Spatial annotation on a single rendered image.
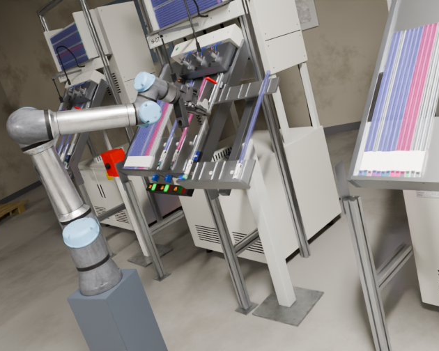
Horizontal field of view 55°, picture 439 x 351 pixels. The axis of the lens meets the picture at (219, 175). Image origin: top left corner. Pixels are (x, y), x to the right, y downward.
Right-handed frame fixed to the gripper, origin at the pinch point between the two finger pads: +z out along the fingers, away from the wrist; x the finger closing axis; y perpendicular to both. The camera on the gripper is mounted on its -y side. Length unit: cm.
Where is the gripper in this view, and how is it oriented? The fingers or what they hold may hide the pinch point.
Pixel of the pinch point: (206, 114)
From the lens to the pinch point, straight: 178.6
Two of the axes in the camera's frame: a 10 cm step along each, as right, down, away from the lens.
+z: 6.7, 1.9, 7.1
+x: -7.3, 0.2, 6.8
